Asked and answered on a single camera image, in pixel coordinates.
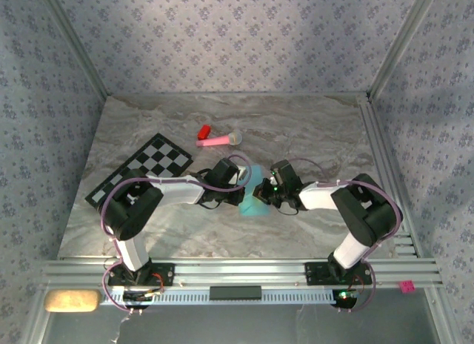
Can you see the pink toy microphone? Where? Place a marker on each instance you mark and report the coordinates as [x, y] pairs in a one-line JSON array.
[[216, 140]]

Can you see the aluminium frame leg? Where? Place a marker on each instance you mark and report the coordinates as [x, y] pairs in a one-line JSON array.
[[37, 325], [442, 321]]

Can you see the wide aluminium mounting rail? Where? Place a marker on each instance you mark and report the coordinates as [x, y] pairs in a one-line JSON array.
[[237, 271]]

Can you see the black rectangular box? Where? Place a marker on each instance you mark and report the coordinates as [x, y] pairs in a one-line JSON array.
[[235, 293]]

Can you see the light blue cloth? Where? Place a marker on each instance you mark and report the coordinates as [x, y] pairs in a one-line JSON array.
[[252, 210]]

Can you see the red block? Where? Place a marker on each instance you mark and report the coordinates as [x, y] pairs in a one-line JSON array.
[[204, 132]]

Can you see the aluminium side rail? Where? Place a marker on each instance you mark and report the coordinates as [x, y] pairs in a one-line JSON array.
[[387, 166]]

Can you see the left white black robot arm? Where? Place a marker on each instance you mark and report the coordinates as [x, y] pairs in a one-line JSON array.
[[177, 190]]

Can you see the aluminium frame post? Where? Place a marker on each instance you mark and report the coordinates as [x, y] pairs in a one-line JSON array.
[[403, 43], [76, 43]]

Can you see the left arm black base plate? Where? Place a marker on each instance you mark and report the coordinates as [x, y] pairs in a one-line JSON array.
[[166, 274]]

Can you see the beige sponge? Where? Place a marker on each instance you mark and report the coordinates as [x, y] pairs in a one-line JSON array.
[[72, 300]]

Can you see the pink dice cube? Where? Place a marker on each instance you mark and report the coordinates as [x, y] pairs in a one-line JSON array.
[[407, 287]]

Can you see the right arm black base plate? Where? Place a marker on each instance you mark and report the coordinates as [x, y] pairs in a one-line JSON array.
[[318, 273]]

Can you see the black white checkerboard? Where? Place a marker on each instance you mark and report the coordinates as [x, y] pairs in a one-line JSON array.
[[163, 156]]

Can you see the black controller board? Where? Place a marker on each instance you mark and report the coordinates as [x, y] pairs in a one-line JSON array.
[[344, 301], [135, 296]]

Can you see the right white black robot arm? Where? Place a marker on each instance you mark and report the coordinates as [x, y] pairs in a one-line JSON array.
[[318, 195]]

